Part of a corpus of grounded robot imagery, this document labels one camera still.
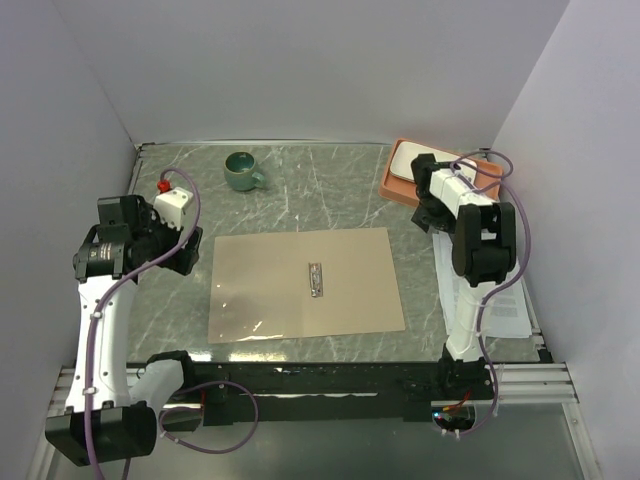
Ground beige cardboard folder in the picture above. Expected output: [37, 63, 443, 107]
[208, 228, 405, 344]

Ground white printed paper sheets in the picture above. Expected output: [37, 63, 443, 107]
[432, 232, 532, 339]

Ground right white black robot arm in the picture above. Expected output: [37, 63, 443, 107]
[411, 153, 516, 362]

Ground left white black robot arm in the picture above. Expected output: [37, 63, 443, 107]
[45, 187, 202, 468]

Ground metal folder clip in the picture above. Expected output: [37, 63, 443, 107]
[308, 262, 324, 298]

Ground white rectangular plate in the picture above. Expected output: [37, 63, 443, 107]
[390, 140, 458, 182]

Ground salmon rectangular tray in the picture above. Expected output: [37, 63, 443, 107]
[379, 139, 504, 217]

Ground teal ceramic mug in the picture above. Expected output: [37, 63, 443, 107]
[224, 152, 267, 192]

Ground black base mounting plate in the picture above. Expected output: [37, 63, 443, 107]
[168, 361, 494, 426]

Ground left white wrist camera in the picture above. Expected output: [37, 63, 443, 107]
[153, 187, 194, 231]

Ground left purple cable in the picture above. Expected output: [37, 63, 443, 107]
[84, 168, 260, 479]

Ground aluminium extrusion rail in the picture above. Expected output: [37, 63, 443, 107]
[48, 364, 579, 415]

